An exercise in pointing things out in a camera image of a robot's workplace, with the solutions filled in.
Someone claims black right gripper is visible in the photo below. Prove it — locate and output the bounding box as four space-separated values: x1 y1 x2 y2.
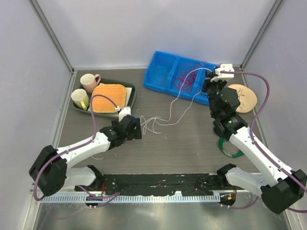
201 70 227 116

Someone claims white thin wire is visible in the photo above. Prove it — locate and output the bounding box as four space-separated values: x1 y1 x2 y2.
91 68 214 161

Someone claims red thin wire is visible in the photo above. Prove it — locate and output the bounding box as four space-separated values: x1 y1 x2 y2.
174 60 208 92

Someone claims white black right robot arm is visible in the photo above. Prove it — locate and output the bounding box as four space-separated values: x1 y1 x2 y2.
202 77 307 214

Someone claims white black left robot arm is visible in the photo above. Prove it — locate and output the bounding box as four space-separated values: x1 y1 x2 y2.
29 115 142 197

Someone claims beige decorated ceramic plate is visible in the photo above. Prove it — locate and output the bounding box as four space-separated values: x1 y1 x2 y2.
228 84 258 114

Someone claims orange woven mat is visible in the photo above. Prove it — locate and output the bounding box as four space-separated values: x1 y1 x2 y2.
91 84 127 114

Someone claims blue three-compartment plastic bin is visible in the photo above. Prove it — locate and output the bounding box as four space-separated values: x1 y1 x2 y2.
143 51 217 105

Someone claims yellow green ceramic mug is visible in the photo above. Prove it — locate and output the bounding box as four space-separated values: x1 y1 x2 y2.
71 89 90 110

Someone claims pink ceramic mug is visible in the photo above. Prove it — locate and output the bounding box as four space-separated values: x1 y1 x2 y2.
80 74 101 93

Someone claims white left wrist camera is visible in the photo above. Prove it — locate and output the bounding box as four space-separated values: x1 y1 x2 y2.
116 106 131 121

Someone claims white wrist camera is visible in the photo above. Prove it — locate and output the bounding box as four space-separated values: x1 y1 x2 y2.
211 64 235 82
116 106 131 121

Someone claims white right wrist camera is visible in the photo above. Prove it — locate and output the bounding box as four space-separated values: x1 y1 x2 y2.
211 64 235 82

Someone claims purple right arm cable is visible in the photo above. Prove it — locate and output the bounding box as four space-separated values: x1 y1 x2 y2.
219 70 307 214

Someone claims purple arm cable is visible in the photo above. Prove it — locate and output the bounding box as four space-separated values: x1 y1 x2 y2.
219 70 307 214
33 94 125 208

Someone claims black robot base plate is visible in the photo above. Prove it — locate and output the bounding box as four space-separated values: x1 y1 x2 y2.
87 173 241 196

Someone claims slotted cable duct rail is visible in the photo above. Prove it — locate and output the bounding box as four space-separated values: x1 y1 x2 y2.
41 193 220 204

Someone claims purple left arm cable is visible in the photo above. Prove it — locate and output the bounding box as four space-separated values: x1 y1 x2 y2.
33 94 125 208

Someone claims aluminium frame post right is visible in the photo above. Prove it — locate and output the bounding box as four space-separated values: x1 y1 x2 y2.
240 0 284 69

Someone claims aluminium frame post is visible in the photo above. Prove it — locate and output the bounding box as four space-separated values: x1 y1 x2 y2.
28 0 74 73
240 0 284 69

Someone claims aluminium frame post left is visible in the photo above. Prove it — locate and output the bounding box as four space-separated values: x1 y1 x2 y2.
28 0 74 73

